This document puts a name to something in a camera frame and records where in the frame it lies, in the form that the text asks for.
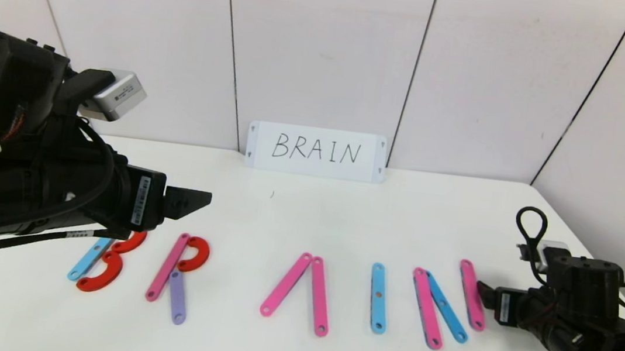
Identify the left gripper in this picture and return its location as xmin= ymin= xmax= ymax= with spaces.
xmin=77 ymin=142 xmax=217 ymax=245

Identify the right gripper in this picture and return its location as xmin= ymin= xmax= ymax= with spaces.
xmin=472 ymin=280 xmax=553 ymax=336

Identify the short purple bar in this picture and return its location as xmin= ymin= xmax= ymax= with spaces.
xmin=164 ymin=269 xmax=192 ymax=326

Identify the white BRAIN sign card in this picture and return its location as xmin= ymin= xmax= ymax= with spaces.
xmin=244 ymin=119 xmax=389 ymax=184

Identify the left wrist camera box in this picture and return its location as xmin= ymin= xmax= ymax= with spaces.
xmin=77 ymin=65 xmax=150 ymax=126

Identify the pink bar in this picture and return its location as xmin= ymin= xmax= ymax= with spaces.
xmin=258 ymin=247 xmax=313 ymax=322
xmin=404 ymin=267 xmax=452 ymax=351
xmin=452 ymin=258 xmax=494 ymax=333
xmin=303 ymin=256 xmax=337 ymax=338
xmin=144 ymin=229 xmax=192 ymax=306

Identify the large red arc piece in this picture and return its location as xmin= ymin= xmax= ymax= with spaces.
xmin=111 ymin=227 xmax=149 ymax=257
xmin=76 ymin=247 xmax=125 ymax=296

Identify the small red arc piece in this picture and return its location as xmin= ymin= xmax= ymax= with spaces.
xmin=177 ymin=235 xmax=212 ymax=275

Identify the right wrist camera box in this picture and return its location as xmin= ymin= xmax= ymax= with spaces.
xmin=515 ymin=237 xmax=574 ymax=277

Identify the short blue bar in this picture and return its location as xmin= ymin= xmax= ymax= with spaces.
xmin=419 ymin=271 xmax=476 ymax=345

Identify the long blue bar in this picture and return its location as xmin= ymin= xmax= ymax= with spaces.
xmin=67 ymin=233 xmax=116 ymax=285
xmin=364 ymin=262 xmax=394 ymax=335

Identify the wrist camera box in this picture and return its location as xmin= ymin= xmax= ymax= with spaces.
xmin=515 ymin=237 xmax=574 ymax=277
xmin=77 ymin=65 xmax=150 ymax=126

